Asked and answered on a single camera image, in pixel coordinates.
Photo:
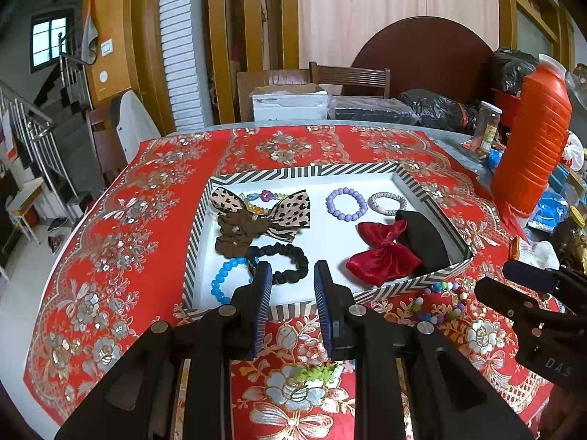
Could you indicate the round dark wooden tabletop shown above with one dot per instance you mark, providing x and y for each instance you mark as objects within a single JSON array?
[{"x": 432, "y": 53}]

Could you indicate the dark packaged bundle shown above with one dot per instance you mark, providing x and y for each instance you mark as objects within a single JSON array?
[{"x": 364, "y": 108}]

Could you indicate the leopard print bow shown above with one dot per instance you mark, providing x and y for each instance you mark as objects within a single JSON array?
[{"x": 282, "y": 222}]

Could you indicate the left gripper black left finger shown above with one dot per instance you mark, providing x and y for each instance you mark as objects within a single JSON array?
[{"x": 178, "y": 375}]

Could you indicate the metal stair railing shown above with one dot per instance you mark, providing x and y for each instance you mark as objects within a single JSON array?
[{"x": 52, "y": 132}]

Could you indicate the striped white tray box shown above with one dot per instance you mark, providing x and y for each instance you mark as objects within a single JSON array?
[{"x": 327, "y": 238}]

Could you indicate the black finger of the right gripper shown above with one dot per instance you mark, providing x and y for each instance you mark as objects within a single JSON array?
[{"x": 536, "y": 277}]

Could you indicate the white ironing board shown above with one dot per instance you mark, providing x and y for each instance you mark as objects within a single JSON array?
[{"x": 132, "y": 123}]

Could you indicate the black scrunchie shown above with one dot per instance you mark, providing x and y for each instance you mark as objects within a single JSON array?
[{"x": 288, "y": 262}]

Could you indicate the brown scrunchie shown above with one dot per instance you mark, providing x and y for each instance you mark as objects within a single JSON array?
[{"x": 237, "y": 232}]

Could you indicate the clear snack jar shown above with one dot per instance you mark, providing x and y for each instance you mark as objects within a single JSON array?
[{"x": 485, "y": 131}]

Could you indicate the black plastic bag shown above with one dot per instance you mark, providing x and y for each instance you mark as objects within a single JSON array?
[{"x": 504, "y": 79}]

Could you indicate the white cardboard box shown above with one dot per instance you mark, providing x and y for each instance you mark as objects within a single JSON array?
[{"x": 279, "y": 102}]

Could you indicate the white louvered panel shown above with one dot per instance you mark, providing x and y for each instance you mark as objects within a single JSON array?
[{"x": 184, "y": 60}]

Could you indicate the orange plastic bottle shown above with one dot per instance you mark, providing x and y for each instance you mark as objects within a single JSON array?
[{"x": 536, "y": 142}]

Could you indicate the red velvet bow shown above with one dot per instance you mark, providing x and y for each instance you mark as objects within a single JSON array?
[{"x": 386, "y": 259}]

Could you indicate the dark wooden chair left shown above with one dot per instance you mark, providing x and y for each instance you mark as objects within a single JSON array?
[{"x": 103, "y": 122}]

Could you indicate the black fabric bow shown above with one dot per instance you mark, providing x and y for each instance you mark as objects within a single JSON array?
[{"x": 424, "y": 241}]

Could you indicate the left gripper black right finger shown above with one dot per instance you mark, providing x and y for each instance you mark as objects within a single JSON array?
[{"x": 410, "y": 382}]

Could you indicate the wooden slatted chair back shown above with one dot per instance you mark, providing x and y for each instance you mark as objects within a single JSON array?
[{"x": 352, "y": 76}]

